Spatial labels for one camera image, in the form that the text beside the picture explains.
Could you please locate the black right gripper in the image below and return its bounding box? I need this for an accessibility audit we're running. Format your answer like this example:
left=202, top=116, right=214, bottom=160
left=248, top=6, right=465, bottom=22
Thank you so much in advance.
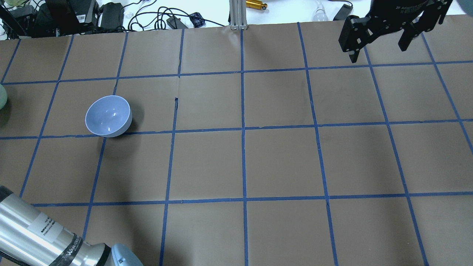
left=338, top=0, right=453, bottom=64

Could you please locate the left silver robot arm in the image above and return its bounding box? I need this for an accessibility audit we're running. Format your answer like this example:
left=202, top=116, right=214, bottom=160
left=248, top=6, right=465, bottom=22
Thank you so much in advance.
left=0, top=186, right=142, bottom=266

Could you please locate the blue bowl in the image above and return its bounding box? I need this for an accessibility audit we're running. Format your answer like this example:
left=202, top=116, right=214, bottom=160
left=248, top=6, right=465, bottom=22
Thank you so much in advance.
left=85, top=95, right=132, bottom=138

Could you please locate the white light bulb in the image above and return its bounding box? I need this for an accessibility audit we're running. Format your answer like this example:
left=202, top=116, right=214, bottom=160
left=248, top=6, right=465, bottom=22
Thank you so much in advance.
left=313, top=0, right=328, bottom=21

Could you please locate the yellow cylindrical tool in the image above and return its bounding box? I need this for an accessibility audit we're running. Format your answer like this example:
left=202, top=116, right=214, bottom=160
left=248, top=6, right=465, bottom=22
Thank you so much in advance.
left=245, top=0, right=268, bottom=10

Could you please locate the brown paper table cover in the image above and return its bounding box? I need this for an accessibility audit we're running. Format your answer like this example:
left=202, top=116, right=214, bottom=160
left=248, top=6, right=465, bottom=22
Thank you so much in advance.
left=1, top=15, right=473, bottom=266

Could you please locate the black power adapter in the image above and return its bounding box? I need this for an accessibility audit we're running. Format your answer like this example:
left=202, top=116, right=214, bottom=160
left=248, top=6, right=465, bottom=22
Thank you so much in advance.
left=166, top=16, right=188, bottom=29

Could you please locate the aluminium frame post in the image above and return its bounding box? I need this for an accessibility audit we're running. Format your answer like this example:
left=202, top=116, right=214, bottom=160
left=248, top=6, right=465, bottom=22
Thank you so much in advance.
left=229, top=0, right=248, bottom=30

